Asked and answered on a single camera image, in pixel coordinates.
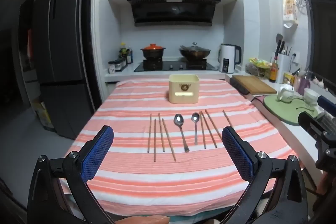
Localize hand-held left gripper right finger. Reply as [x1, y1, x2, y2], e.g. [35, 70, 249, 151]
[222, 126, 309, 224]

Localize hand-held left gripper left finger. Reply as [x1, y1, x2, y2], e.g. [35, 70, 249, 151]
[28, 125, 116, 224]

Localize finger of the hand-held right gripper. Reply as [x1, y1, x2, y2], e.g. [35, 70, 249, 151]
[317, 96, 336, 110]
[298, 111, 329, 137]

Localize beige utensil box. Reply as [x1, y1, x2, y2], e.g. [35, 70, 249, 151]
[168, 74, 199, 104]

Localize person's left hand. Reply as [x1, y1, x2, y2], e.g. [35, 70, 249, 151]
[115, 215, 171, 224]

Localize white bowl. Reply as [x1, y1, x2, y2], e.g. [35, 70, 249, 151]
[304, 88, 319, 105]

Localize garlic bulbs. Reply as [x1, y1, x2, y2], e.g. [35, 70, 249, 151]
[311, 76, 326, 88]

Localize green drying mat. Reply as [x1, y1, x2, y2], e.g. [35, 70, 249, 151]
[263, 94, 323, 126]

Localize white teapot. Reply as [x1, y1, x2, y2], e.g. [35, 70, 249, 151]
[277, 84, 295, 103]

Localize pink white striped tablecloth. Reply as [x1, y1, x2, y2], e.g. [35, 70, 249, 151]
[59, 78, 306, 216]

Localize yellow box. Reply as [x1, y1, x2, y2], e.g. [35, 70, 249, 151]
[283, 72, 296, 86]

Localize small metal spoon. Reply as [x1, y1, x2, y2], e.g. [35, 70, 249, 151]
[191, 112, 200, 146]

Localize white utensil holder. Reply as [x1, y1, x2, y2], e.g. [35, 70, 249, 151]
[276, 52, 290, 83]

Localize brown sauce bottle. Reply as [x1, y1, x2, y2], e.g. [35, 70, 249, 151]
[269, 55, 279, 83]

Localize wooden cutting board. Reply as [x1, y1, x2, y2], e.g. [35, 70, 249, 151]
[232, 75, 277, 95]

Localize yellow package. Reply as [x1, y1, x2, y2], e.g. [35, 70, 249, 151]
[33, 101, 53, 130]

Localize large metal spoon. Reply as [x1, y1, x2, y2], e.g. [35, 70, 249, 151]
[173, 113, 190, 153]

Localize yellow green plastic bags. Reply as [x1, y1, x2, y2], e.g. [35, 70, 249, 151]
[245, 57, 272, 77]

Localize white electric kettle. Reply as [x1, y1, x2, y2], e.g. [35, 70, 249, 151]
[218, 43, 242, 74]

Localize hanging printed paper bag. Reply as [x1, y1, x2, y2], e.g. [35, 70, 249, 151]
[283, 0, 300, 29]

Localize dark grey refrigerator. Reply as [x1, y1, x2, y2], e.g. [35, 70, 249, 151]
[18, 0, 96, 140]

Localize yellow cap seasoning bottle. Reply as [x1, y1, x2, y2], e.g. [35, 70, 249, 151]
[119, 43, 128, 62]

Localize black gas stove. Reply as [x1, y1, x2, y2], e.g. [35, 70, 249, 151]
[133, 59, 219, 72]

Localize wok with glass lid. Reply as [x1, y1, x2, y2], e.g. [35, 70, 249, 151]
[179, 42, 212, 60]

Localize clay pot with orange lid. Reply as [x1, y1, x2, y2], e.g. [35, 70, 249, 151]
[140, 43, 166, 60]

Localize black range hood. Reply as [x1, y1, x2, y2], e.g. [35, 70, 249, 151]
[127, 0, 221, 28]

